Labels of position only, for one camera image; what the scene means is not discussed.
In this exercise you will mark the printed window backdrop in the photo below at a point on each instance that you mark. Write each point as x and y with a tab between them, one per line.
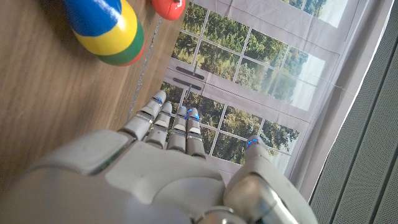
264	77

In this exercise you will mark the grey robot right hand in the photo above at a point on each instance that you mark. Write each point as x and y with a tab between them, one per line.
149	174

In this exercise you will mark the red toy tomato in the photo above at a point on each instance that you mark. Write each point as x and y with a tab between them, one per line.
169	7

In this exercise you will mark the colourful wooden maraca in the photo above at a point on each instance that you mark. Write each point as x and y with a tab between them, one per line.
109	28

